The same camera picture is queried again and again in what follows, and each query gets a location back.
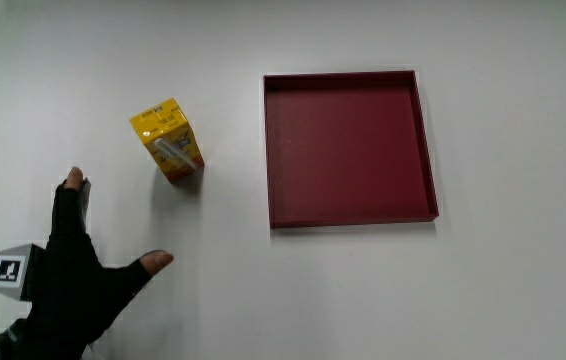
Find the person's left hand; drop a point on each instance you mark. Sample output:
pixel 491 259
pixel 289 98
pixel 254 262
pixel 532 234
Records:
pixel 68 280

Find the yellow ice redtea carton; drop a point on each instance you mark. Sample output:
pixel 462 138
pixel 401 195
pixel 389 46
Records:
pixel 165 137

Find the dark red square tray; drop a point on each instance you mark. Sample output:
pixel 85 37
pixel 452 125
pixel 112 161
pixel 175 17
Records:
pixel 348 150

